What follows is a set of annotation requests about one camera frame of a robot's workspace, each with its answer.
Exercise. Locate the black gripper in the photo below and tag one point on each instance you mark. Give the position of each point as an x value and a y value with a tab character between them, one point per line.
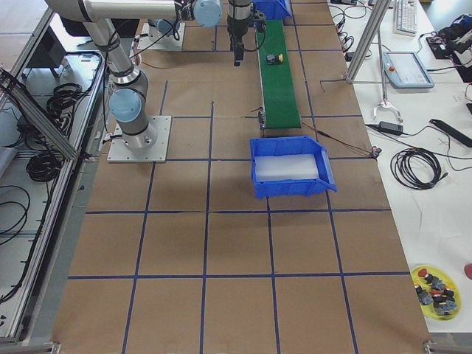
236	29

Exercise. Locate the yellow push button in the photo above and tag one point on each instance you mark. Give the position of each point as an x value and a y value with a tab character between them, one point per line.
272	59

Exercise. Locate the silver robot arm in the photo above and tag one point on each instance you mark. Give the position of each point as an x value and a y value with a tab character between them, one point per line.
127	103
162	27

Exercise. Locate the yellow plate of buttons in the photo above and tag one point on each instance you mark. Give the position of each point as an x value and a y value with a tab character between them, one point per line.
438	295

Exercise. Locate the far blue storage bin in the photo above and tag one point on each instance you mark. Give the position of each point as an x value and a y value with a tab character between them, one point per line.
274	9

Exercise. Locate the blue storage bin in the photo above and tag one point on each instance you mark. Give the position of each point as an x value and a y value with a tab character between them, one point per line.
279	146
274	9

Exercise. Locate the green conveyor belt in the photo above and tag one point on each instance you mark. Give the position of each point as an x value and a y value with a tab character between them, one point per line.
280	109

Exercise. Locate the white foam pad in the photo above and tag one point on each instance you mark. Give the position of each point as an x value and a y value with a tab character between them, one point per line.
278	168

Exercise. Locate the near blue storage bin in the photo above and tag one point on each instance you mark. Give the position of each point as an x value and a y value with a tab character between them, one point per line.
279	146

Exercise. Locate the white claw grabber tool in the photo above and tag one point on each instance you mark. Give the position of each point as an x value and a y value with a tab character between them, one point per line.
384	104

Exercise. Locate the teach pendant tablet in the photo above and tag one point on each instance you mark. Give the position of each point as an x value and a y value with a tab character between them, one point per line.
405	70

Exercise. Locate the white keyboard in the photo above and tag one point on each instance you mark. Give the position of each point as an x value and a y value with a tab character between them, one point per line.
405	17

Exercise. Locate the black power adapter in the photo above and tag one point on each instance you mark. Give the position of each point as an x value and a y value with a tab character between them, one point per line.
390	128

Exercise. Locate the black flat bar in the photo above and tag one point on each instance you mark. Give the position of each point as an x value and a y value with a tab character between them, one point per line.
452	132

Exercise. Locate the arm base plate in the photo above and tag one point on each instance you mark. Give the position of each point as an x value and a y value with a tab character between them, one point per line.
162	44
149	146

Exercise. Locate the aluminium frame post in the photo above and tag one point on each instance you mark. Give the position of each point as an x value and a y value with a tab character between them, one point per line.
370	30

